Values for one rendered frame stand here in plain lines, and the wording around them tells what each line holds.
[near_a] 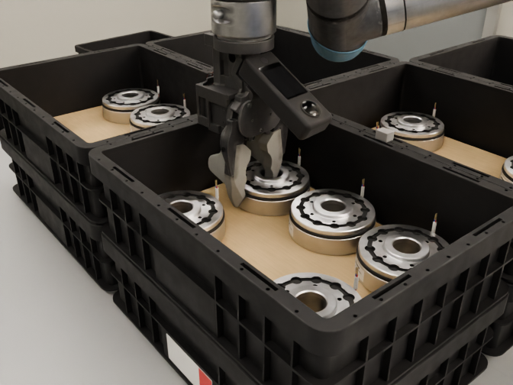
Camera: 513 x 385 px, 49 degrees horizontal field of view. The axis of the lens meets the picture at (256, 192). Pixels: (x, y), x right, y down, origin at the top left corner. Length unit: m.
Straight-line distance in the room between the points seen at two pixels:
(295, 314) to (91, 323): 0.41
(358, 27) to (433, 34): 3.46
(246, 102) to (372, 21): 0.18
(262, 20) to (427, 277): 0.33
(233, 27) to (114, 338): 0.41
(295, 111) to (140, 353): 0.35
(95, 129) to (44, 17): 3.08
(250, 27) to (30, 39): 3.46
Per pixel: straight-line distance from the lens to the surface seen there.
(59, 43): 4.14
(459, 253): 0.51
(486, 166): 0.91
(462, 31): 4.06
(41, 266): 0.91
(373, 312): 0.43
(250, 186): 0.73
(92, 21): 4.23
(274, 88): 0.63
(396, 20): 0.73
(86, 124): 1.04
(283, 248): 0.66
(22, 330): 0.80
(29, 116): 0.85
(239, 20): 0.63
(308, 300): 0.55
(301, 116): 0.62
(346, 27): 0.70
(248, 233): 0.69
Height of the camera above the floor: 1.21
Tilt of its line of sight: 29 degrees down
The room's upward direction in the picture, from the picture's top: straight up
